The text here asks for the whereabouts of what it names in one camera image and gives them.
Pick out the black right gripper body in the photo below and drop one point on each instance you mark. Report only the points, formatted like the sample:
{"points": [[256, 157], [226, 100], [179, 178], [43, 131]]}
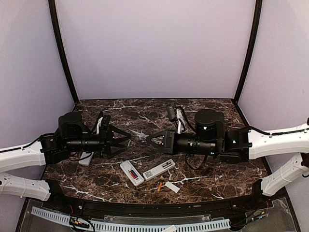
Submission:
{"points": [[199, 147]]}

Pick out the white slotted cable duct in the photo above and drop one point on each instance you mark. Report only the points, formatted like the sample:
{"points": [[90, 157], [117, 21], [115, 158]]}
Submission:
{"points": [[134, 224]]}

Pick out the slim white remote with QR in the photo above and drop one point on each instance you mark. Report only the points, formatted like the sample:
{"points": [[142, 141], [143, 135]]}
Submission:
{"points": [[158, 170]]}

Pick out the white remote with buttons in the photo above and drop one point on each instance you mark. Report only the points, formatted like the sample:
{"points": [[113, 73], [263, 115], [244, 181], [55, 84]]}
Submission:
{"points": [[126, 166]]}

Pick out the white remote back side up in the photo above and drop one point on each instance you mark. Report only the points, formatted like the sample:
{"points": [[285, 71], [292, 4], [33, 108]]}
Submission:
{"points": [[85, 159]]}

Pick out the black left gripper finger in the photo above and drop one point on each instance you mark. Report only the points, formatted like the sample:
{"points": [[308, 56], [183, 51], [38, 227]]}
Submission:
{"points": [[119, 136], [114, 150]]}

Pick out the black left frame post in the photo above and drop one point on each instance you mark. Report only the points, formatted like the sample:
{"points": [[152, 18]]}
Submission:
{"points": [[61, 50]]}

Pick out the black right frame post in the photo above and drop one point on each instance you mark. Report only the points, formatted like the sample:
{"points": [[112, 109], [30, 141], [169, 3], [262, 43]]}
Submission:
{"points": [[250, 49]]}

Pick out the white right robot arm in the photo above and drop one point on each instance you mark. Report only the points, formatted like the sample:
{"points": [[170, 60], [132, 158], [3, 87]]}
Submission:
{"points": [[242, 145]]}

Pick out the white battery cover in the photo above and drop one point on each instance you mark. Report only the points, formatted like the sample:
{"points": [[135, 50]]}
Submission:
{"points": [[172, 187], [171, 228]]}

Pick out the black frame post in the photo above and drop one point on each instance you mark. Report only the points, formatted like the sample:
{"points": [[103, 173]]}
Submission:
{"points": [[250, 49], [61, 50]]}

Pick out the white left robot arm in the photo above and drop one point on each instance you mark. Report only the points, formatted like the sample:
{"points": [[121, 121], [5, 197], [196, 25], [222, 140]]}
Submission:
{"points": [[53, 148]]}

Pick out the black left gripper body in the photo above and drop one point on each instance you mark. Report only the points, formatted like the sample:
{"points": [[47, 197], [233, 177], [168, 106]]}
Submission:
{"points": [[100, 145]]}

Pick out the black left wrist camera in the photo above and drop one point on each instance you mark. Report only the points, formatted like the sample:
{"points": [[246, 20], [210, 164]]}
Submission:
{"points": [[103, 123]]}

